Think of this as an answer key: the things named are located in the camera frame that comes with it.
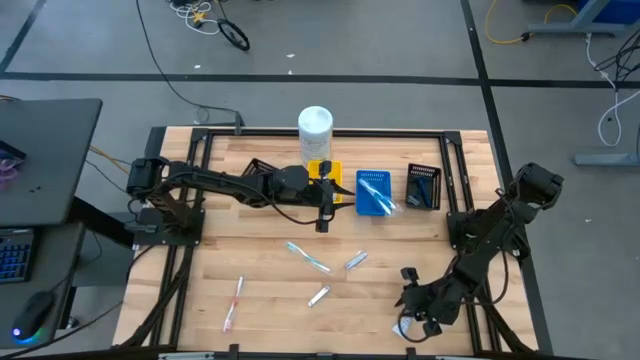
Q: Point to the black computer mouse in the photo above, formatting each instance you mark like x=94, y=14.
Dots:
x=32, y=315

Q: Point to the blue disposable razor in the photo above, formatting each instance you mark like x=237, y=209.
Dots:
x=424, y=190

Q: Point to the grey desk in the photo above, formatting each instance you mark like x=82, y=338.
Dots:
x=55, y=270

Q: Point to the toothpaste tube with white cap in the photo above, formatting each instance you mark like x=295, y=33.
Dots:
x=356, y=260

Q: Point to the grey desk leg base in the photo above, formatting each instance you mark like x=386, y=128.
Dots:
x=585, y=20

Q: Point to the grey desk foot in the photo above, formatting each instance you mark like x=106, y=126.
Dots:
x=605, y=160

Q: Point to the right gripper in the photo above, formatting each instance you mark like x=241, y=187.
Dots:
x=435, y=302

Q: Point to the black phone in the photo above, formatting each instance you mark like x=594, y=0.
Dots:
x=10, y=150

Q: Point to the blue bin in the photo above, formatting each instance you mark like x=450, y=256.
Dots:
x=620, y=10

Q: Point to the black aluminium table frame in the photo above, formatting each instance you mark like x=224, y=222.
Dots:
x=350, y=133

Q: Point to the red toothbrush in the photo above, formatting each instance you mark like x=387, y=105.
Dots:
x=233, y=302

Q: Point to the black plastic basket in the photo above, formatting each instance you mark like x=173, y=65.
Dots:
x=436, y=190
x=255, y=167

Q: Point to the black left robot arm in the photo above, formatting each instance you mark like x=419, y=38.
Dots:
x=210, y=182

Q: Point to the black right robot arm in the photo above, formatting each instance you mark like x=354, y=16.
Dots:
x=490, y=235

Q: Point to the white wipes canister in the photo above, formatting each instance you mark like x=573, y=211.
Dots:
x=315, y=130

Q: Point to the white toothbrush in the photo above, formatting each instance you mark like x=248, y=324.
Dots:
x=392, y=205

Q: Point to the black desk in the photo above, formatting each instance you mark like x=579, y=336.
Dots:
x=50, y=160

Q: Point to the silver toothpaste tube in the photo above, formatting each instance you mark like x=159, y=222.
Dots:
x=319, y=296
x=401, y=328

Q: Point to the green toothbrush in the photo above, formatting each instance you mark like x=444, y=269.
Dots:
x=307, y=258

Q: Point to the blue toothbrush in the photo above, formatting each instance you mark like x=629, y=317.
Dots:
x=375, y=195

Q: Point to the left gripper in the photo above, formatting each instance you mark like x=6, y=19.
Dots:
x=295, y=187

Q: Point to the black keyboard blue backlight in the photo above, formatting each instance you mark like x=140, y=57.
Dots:
x=15, y=255

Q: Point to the yellow plastic basket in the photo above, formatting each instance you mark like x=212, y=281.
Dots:
x=338, y=172

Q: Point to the blue plastic basket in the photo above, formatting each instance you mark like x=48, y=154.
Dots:
x=365, y=207

